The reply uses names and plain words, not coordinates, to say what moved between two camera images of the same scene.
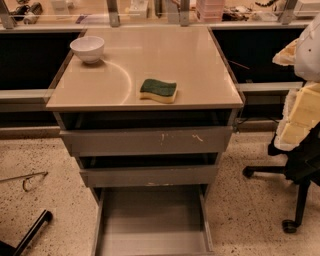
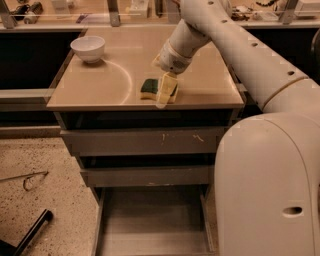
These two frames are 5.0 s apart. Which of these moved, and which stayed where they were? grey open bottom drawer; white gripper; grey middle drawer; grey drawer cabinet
Moved: white gripper
Stayed: grey open bottom drawer; grey middle drawer; grey drawer cabinet
